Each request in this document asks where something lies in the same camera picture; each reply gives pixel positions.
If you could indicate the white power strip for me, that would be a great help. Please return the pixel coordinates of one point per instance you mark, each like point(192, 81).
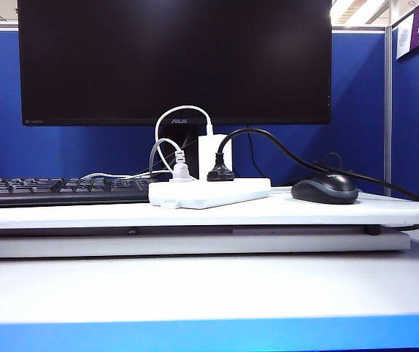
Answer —
point(209, 196)

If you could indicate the white charger block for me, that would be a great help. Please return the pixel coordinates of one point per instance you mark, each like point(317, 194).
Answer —
point(209, 154)

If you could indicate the white raised desk board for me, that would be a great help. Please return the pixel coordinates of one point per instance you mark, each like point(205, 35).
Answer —
point(231, 216)

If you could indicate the white base board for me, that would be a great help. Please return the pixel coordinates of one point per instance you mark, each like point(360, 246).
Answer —
point(195, 245)

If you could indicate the black and gray mouse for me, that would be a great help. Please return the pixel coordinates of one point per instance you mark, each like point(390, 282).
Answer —
point(323, 190)

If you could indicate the black ASUS monitor with stand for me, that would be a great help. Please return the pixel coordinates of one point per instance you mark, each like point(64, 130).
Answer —
point(158, 55)

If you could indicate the black Logitech keyboard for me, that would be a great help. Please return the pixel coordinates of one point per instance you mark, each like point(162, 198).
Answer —
point(48, 192)

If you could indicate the white poster with logo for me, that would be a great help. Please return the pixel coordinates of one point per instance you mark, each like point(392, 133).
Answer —
point(404, 36)

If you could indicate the black board support frame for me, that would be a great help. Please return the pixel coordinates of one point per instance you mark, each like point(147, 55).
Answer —
point(158, 231)

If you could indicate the silver partition post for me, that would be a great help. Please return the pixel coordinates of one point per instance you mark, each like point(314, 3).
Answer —
point(388, 110)

